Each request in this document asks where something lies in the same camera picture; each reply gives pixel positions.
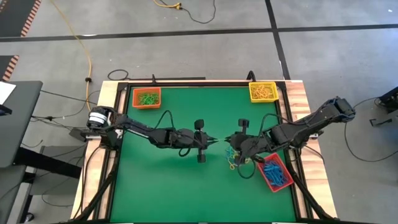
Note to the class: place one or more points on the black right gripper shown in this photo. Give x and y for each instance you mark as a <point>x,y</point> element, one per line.
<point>248,143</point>

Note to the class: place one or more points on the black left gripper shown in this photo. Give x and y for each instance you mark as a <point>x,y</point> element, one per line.
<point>189,138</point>

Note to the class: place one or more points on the blue rubber bands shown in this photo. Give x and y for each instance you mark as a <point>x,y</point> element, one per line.
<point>229,152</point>
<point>275,172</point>

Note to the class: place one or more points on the yellow rubber bands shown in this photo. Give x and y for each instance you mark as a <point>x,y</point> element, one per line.
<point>231,165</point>
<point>262,92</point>

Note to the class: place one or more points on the green rubber bands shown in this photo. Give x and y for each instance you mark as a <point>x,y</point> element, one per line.
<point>148,99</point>

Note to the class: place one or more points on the orange plastic basket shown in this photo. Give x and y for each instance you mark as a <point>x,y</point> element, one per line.
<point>136,106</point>

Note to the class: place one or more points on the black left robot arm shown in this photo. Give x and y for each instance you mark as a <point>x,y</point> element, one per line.
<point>140,129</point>

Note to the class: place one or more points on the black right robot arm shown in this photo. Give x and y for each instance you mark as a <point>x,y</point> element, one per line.
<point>311,123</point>

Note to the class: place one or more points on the tangled blue rubber bands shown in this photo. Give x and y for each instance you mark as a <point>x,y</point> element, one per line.
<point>229,152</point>

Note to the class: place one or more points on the tangled yellow rubber bands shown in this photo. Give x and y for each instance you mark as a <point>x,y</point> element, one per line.
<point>231,165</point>

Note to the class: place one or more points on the red plastic basket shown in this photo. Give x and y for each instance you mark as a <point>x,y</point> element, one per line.
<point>264,159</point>

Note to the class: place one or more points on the yellow plastic basket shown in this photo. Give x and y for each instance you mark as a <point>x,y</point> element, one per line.
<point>251,100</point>

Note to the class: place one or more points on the green table mat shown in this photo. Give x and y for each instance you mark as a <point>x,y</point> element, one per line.
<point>202,193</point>

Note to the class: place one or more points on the black clamp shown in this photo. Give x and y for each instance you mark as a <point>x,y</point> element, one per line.
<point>153,78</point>
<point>251,75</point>

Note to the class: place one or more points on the black flat bar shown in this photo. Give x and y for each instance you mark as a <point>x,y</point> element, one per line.
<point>168,78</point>

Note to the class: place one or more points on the wooden table side panel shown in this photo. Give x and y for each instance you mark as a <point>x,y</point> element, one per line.
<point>107,90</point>
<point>317,174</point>

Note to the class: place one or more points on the black equipment stand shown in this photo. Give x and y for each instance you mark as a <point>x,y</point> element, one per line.
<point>388,102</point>

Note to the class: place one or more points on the black desk leg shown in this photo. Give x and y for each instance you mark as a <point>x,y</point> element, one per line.
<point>46,163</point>

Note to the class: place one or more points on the grey desk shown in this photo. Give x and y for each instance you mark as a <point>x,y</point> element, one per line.
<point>21,124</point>

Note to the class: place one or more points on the black caster wheel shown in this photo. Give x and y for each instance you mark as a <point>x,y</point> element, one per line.
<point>29,216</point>

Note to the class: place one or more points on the dark device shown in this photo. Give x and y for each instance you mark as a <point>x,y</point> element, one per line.
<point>4,110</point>

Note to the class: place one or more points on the white paper sheet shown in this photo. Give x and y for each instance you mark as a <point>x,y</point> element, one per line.
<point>6,91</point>

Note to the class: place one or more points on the black mat with striped edge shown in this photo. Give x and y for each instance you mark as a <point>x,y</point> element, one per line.
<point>15,15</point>
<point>6,67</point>

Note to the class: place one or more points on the black table frame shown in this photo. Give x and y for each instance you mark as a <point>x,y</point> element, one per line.
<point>217,84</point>

